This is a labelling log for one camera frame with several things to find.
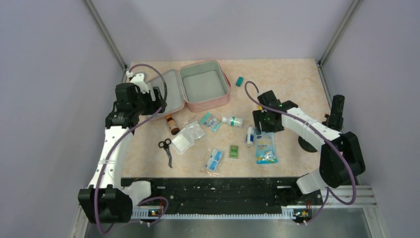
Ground white blue bandage roll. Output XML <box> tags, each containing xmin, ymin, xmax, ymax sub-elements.
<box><xmin>245</xmin><ymin>126</ymin><xmax>255</xmax><ymax>148</ymax></box>

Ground clear bottle green label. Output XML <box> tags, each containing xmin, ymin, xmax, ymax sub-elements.
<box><xmin>222</xmin><ymin>117</ymin><xmax>243</xmax><ymax>128</ymax></box>

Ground white gauze packet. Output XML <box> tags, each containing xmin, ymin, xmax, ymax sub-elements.
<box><xmin>171</xmin><ymin>128</ymin><xmax>195</xmax><ymax>155</ymax></box>
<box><xmin>185</xmin><ymin>120</ymin><xmax>205</xmax><ymax>141</ymax></box>

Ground teal topped swab packet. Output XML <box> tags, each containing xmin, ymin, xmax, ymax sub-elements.
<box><xmin>200</xmin><ymin>112</ymin><xmax>222</xmax><ymax>133</ymax></box>

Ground blue bandage strip packet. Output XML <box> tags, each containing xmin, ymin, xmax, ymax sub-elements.
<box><xmin>201</xmin><ymin>147</ymin><xmax>224</xmax><ymax>177</ymax></box>

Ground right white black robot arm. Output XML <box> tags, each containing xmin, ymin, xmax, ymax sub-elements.
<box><xmin>253</xmin><ymin>90</ymin><xmax>366</xmax><ymax>204</ymax></box>

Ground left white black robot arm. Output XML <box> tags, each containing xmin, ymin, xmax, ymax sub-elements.
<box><xmin>78</xmin><ymin>73</ymin><xmax>166</xmax><ymax>224</ymax></box>

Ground brown medicine bottle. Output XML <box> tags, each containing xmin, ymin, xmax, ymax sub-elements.
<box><xmin>166</xmin><ymin>115</ymin><xmax>180</xmax><ymax>135</ymax></box>

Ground pink medicine kit case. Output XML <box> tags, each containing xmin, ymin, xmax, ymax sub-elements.
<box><xmin>153</xmin><ymin>60</ymin><xmax>231</xmax><ymax>120</ymax></box>

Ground black medical scissors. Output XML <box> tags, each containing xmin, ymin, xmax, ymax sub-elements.
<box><xmin>158</xmin><ymin>138</ymin><xmax>172</xmax><ymax>169</ymax></box>

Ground small green box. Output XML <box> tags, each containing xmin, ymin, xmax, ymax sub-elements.
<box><xmin>229</xmin><ymin>145</ymin><xmax>239</xmax><ymax>159</ymax></box>

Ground small teal box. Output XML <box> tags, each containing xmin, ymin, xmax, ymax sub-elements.
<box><xmin>235</xmin><ymin>76</ymin><xmax>244</xmax><ymax>87</ymax></box>

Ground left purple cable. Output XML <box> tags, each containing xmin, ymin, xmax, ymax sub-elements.
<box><xmin>94</xmin><ymin>63</ymin><xmax>169</xmax><ymax>235</ymax></box>

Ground purple cable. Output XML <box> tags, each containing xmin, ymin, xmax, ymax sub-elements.
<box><xmin>94</xmin><ymin>63</ymin><xmax>169</xmax><ymax>235</ymax></box>
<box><xmin>244</xmin><ymin>81</ymin><xmax>358</xmax><ymax>226</ymax></box>

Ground black stand with handle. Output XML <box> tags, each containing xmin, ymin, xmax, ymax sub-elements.
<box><xmin>298</xmin><ymin>94</ymin><xmax>345</xmax><ymax>153</ymax></box>

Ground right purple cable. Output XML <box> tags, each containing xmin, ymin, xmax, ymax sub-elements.
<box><xmin>244</xmin><ymin>81</ymin><xmax>358</xmax><ymax>226</ymax></box>

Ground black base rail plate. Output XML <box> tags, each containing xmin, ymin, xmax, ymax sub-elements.
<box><xmin>120</xmin><ymin>177</ymin><xmax>324</xmax><ymax>216</ymax></box>

